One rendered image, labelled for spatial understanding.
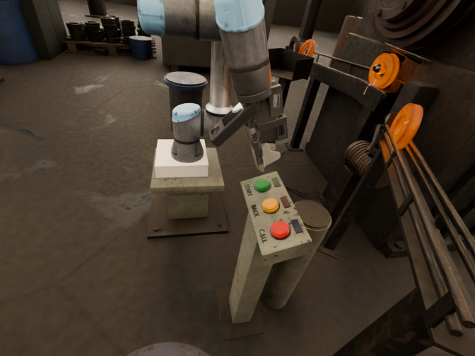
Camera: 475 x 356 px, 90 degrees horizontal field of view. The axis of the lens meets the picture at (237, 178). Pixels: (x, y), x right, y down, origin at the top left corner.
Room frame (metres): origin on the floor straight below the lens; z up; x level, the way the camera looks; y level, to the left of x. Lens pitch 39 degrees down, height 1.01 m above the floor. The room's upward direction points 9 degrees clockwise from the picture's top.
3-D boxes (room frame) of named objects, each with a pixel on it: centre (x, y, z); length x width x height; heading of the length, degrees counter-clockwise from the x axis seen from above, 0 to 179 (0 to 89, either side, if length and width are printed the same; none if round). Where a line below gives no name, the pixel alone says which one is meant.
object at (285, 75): (1.69, -0.19, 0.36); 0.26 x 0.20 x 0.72; 52
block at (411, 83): (1.06, -0.68, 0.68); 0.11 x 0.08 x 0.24; 107
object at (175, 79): (1.81, 0.50, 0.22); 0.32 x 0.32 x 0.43
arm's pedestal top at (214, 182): (0.92, 0.25, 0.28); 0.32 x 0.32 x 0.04; 17
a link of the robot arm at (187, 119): (0.93, 0.25, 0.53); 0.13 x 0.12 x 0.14; 102
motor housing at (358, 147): (0.93, -0.57, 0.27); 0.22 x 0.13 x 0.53; 17
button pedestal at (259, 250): (0.42, -0.09, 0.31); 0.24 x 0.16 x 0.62; 17
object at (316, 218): (0.50, -0.23, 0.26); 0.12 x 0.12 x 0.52
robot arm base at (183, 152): (0.92, 0.25, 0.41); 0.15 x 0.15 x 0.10
